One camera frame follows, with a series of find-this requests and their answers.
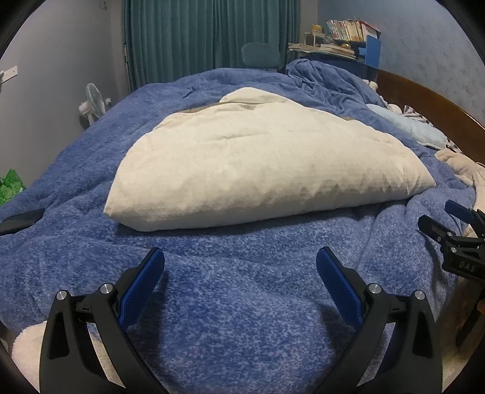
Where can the teal office chair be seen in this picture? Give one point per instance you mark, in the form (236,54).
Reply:
(260,56)

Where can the blue fleece blanket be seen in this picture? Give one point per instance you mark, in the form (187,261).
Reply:
(240,309)

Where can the striped plush toy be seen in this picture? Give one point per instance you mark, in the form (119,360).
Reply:
(417,115)

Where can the green patterned bag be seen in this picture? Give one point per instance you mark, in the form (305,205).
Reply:
(10,186)

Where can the light blue pillow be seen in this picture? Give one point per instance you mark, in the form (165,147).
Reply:
(409,126)

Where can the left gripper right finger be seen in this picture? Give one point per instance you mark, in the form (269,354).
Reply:
(412,361)

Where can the person's right hand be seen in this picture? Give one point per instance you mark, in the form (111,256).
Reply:
(466,296)

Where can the white fluffy cloth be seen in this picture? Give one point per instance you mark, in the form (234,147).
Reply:
(26,353)

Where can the blue shelf bookend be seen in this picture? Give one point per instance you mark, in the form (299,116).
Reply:
(369,53)

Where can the stack of books and papers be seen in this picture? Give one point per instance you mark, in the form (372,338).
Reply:
(340,39)

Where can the brown wooden headboard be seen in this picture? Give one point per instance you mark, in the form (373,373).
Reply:
(452,120)

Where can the white wall switch plate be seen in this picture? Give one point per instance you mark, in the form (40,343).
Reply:
(8,74)

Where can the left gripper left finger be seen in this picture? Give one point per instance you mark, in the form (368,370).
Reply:
(69,363)

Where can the white standing fan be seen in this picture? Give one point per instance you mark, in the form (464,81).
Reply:
(95,105)

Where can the teal curtain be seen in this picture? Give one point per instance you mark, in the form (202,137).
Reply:
(167,40)

